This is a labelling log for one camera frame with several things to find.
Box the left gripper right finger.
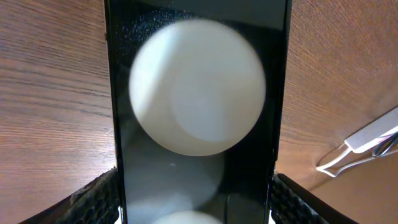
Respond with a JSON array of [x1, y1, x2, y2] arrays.
[[269, 173, 356, 224]]

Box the white power strip cord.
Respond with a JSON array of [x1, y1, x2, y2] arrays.
[[315, 142, 377, 178]]

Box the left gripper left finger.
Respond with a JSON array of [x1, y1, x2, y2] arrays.
[[22, 168, 120, 224]]

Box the white power strip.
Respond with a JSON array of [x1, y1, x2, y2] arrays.
[[345, 108, 397, 154]]

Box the black smartphone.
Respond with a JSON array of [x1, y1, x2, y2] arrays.
[[105, 0, 292, 223]]

